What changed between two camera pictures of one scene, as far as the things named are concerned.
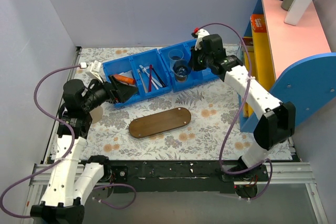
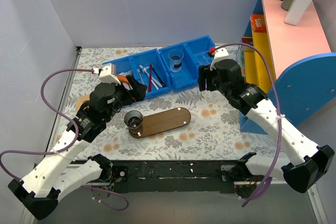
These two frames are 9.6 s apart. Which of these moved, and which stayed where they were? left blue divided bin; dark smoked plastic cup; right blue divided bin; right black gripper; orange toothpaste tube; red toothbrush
Moved: dark smoked plastic cup; right black gripper
Stayed: left blue divided bin; red toothbrush; right blue divided bin; orange toothpaste tube
